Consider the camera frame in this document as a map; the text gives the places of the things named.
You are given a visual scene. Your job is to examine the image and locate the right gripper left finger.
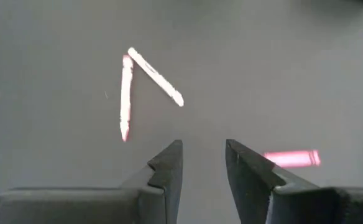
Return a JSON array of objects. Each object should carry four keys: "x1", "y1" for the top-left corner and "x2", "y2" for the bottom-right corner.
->
[{"x1": 0, "y1": 139, "x2": 183, "y2": 224}]

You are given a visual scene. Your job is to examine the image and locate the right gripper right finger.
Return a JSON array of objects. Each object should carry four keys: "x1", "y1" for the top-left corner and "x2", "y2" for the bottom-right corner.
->
[{"x1": 226, "y1": 139, "x2": 363, "y2": 224}]

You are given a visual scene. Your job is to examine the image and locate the pink crayon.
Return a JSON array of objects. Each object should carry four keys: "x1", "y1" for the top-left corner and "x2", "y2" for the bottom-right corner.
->
[
  {"x1": 263, "y1": 149, "x2": 321, "y2": 169},
  {"x1": 119, "y1": 54, "x2": 135, "y2": 143}
]

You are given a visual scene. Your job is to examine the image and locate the white crayon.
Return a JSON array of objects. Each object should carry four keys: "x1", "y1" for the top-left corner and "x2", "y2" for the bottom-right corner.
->
[{"x1": 127, "y1": 46, "x2": 185, "y2": 108}]

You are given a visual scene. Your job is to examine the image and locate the black table mat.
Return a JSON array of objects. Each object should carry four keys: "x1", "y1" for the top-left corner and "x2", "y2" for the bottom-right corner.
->
[{"x1": 0, "y1": 0, "x2": 363, "y2": 224}]

